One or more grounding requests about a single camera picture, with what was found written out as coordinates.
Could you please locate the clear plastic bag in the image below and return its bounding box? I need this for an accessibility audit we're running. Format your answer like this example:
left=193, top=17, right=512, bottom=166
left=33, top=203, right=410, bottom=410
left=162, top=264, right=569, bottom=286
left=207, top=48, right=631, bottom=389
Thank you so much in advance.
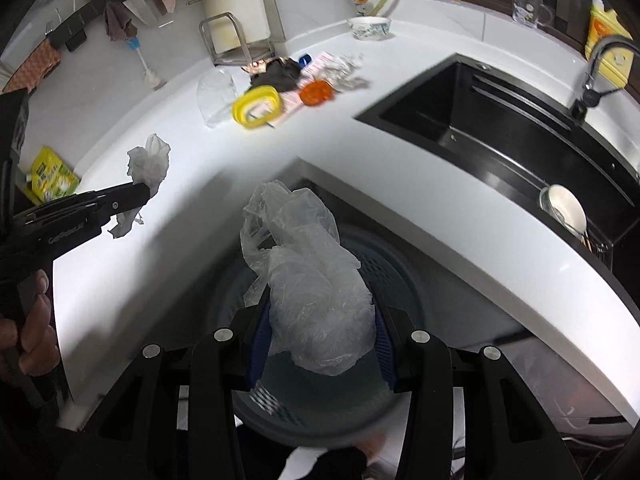
left=240, top=180, right=375, bottom=376

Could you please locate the white tissue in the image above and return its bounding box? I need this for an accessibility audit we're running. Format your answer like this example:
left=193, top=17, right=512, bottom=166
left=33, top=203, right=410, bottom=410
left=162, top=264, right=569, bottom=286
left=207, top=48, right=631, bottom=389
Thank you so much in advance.
left=110, top=133, right=170, bottom=238

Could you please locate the clear plastic cup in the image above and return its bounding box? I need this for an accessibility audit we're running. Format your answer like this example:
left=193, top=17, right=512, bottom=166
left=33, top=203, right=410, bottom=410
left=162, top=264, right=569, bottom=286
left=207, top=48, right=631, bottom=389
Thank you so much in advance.
left=196, top=68, right=238, bottom=128

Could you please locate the yellow plastic ring lid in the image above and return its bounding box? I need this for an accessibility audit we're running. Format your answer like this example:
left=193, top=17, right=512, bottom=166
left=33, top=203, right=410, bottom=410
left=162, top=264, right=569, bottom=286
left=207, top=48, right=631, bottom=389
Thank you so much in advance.
left=231, top=86, right=283, bottom=129

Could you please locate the pink paper box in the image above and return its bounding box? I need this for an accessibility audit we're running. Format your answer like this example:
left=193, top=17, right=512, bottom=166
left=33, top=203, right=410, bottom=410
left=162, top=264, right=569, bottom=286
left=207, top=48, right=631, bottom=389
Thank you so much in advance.
left=268, top=52, right=338, bottom=128

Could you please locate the orange peel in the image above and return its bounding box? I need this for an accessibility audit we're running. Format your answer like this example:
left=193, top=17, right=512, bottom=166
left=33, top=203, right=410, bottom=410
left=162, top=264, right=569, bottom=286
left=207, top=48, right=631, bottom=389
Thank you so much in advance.
left=298, top=79, right=333, bottom=106

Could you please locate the black cloth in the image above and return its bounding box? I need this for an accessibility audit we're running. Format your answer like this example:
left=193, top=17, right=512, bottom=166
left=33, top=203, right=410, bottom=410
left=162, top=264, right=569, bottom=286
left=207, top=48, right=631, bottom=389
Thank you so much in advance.
left=250, top=58, right=302, bottom=93

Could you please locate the red patterned snack wrapper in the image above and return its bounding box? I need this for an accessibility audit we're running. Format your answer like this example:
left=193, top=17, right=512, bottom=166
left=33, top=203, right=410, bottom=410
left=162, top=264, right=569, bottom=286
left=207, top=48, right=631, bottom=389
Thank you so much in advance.
left=242, top=60, right=270, bottom=76

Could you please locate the grey perforated trash bin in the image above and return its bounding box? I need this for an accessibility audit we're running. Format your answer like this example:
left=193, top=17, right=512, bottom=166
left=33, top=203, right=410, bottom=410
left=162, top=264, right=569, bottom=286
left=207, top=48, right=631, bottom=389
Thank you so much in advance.
left=207, top=224, right=426, bottom=446

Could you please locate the black kitchen sink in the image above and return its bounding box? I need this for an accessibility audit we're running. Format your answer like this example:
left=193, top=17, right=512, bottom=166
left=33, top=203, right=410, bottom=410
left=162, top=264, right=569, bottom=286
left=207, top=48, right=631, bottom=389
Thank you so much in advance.
left=357, top=54, right=639, bottom=285

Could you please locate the chrome kitchen faucet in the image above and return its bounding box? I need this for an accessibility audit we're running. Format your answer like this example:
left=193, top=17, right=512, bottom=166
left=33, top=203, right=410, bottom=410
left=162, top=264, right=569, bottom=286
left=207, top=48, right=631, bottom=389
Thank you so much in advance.
left=570, top=34, right=640, bottom=124

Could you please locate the person's left hand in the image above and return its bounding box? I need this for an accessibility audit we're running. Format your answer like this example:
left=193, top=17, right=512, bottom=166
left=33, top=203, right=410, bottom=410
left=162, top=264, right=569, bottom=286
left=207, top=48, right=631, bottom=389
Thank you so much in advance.
left=1, top=270, right=61, bottom=377

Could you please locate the yellow green seasoning pouch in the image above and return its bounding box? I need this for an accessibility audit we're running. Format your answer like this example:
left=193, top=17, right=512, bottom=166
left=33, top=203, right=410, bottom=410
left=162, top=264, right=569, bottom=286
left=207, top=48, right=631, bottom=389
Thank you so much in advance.
left=30, top=146, right=80, bottom=203

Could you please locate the white bottle brush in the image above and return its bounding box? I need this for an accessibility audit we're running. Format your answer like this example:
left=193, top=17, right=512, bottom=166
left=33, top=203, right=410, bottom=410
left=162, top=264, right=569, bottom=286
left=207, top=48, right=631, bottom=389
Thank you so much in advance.
left=127, top=37, right=166, bottom=90

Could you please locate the white bowl in sink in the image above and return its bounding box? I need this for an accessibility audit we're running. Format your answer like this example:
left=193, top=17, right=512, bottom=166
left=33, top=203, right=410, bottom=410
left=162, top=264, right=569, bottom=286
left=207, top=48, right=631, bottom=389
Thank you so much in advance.
left=538, top=184, right=587, bottom=242

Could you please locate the brown hanging rag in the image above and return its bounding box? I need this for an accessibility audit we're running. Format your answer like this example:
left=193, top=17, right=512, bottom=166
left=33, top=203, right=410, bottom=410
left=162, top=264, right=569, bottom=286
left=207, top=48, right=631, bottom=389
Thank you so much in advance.
left=103, top=1, right=138, bottom=41

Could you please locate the steel cutting board rack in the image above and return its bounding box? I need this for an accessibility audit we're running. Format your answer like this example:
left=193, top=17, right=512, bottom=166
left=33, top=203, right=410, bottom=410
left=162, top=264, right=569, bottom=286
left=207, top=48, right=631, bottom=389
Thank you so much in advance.
left=198, top=12, right=274, bottom=66

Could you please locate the white cutting board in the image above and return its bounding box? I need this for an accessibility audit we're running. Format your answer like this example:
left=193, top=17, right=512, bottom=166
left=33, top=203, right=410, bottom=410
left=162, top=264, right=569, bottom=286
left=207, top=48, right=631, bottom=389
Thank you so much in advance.
left=196, top=0, right=286, bottom=57

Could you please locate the patterned ceramic bowl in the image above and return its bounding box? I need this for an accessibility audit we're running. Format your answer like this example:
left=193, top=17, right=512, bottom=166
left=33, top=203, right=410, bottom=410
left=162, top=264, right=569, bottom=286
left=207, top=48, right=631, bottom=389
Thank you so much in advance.
left=347, top=16, right=392, bottom=41

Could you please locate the clear glass mug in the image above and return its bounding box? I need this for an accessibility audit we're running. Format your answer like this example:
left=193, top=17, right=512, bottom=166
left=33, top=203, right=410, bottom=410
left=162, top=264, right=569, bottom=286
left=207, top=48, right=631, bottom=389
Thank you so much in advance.
left=512, top=0, right=554, bottom=28

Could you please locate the yellow dish soap bottle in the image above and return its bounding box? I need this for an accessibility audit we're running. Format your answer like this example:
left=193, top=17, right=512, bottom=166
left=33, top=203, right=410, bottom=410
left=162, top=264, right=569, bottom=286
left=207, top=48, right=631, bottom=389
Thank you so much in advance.
left=585, top=0, right=634, bottom=89

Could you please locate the black wall rail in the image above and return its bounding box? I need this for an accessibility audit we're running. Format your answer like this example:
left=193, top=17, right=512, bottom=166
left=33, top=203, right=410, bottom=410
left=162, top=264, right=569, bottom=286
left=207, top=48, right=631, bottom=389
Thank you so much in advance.
left=47, top=0, right=129, bottom=52

